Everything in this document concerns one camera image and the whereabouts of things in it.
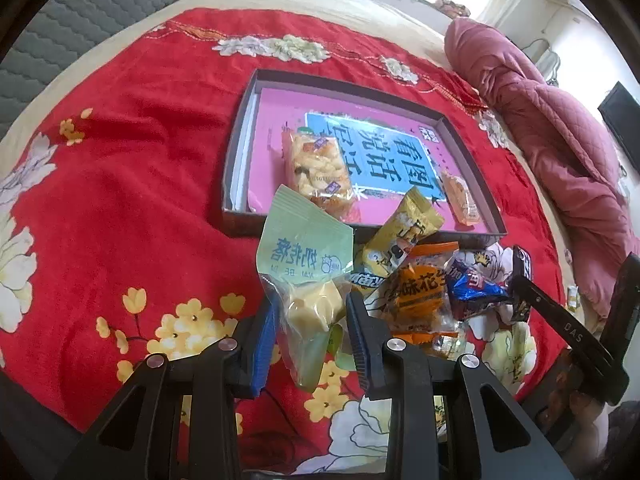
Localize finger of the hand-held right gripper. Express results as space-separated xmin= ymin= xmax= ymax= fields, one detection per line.
xmin=510 ymin=277 xmax=628 ymax=406
xmin=600 ymin=252 xmax=640 ymax=361

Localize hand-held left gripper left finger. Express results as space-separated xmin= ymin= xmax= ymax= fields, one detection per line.
xmin=55 ymin=305 xmax=281 ymax=480

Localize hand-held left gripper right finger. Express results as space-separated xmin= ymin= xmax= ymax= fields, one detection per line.
xmin=345 ymin=290 xmax=576 ymax=480

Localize dark snack packet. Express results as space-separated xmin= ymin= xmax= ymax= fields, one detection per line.
xmin=509 ymin=245 xmax=535 ymax=323

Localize orange peanut snack packet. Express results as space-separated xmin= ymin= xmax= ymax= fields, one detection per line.
xmin=372 ymin=241 xmax=461 ymax=346

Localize green snack packet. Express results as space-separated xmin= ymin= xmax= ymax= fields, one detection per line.
xmin=255 ymin=185 xmax=356 ymax=393

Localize grey cardboard box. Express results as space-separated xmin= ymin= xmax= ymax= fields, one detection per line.
xmin=221 ymin=69 xmax=508 ymax=243

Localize person's right hand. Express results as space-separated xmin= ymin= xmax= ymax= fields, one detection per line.
xmin=575 ymin=395 xmax=611 ymax=466

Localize small clear candy packet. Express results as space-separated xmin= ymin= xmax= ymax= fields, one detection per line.
xmin=429 ymin=332 xmax=467 ymax=361

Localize blue red striped packet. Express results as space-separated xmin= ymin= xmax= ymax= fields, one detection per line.
xmin=446 ymin=259 xmax=512 ymax=320

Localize yellow panda snack packet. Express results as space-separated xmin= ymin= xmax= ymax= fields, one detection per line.
xmin=361 ymin=186 xmax=446 ymax=277

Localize small orange snack packet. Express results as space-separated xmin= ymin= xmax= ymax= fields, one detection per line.
xmin=441 ymin=171 xmax=482 ymax=227

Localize black television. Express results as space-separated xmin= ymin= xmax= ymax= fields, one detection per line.
xmin=597 ymin=80 xmax=640 ymax=161

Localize clear twisted snack packet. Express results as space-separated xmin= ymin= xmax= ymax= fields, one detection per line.
xmin=280 ymin=127 xmax=362 ymax=221

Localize pink quilt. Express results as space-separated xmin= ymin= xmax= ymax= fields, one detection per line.
xmin=444 ymin=17 xmax=640 ymax=318

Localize red floral blanket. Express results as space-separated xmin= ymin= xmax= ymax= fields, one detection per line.
xmin=0 ymin=7 xmax=568 ymax=461

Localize pink book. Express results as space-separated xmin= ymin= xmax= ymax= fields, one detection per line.
xmin=242 ymin=87 xmax=493 ymax=235

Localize white metal rack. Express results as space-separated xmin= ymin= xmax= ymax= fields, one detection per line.
xmin=525 ymin=40 xmax=562 ymax=86

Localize crumpled pink clothes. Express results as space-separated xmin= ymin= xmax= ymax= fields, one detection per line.
xmin=432 ymin=0 xmax=472 ymax=19

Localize grey quilted headboard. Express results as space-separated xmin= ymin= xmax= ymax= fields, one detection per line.
xmin=0 ymin=0 xmax=248 ymax=138

